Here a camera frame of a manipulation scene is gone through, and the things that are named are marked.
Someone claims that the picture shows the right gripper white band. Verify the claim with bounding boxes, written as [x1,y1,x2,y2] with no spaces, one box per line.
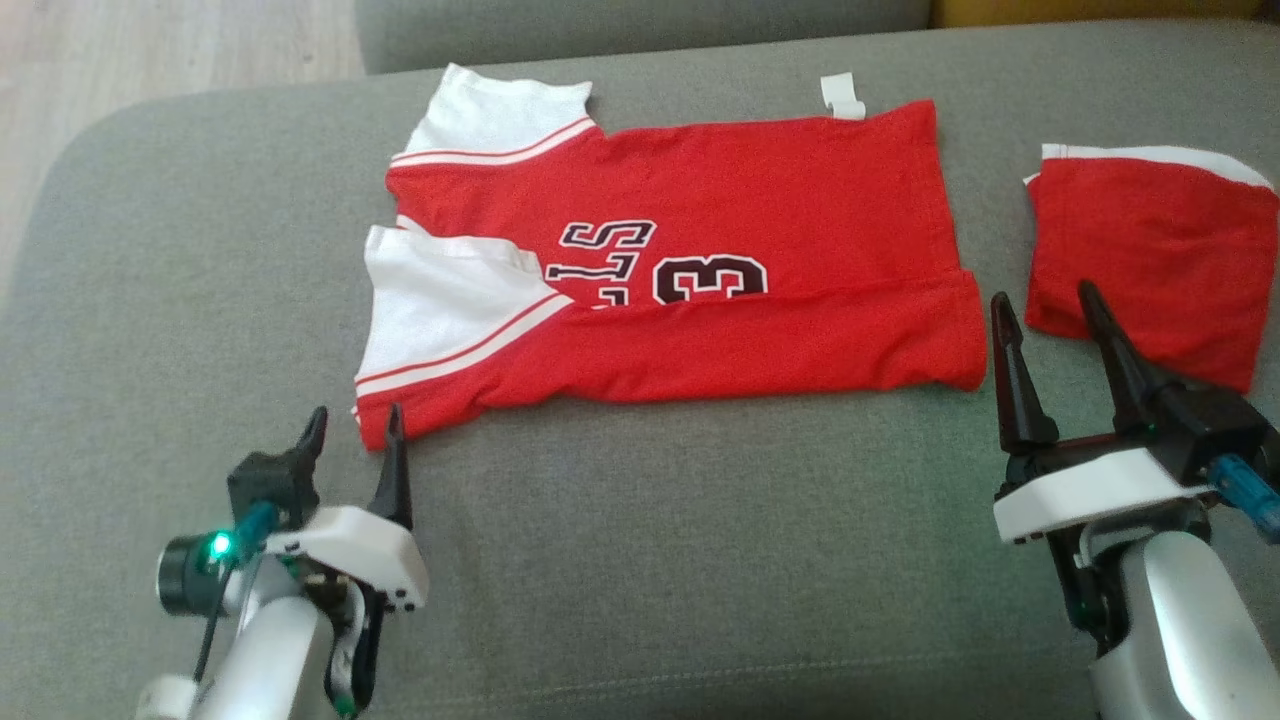
[990,280,1216,646]

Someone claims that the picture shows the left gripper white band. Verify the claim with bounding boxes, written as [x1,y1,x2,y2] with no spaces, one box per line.
[157,403,431,719]

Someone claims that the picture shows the red shorts with white stripe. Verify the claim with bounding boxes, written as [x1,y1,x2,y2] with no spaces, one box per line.
[1022,143,1280,394]

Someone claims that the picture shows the red jersey with white sleeves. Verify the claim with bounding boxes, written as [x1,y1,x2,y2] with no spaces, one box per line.
[352,63,989,453]

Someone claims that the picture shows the grey and yellow sofa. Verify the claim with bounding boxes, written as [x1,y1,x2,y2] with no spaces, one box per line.
[0,18,1280,720]

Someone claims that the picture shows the wide yellow sofa backrest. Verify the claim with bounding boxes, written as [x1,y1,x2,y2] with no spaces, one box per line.
[930,0,1280,29]

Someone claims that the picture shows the teal left camera cable connector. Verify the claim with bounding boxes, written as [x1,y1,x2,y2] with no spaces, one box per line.
[232,500,283,549]

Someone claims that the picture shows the teal camera cable connector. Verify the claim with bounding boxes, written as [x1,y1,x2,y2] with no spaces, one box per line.
[1208,455,1280,546]
[232,500,283,549]

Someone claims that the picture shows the teal right camera cable connector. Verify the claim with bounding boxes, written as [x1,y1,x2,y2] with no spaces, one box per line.
[1208,455,1280,546]

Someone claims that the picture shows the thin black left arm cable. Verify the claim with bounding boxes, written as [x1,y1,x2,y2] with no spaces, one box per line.
[193,585,229,686]

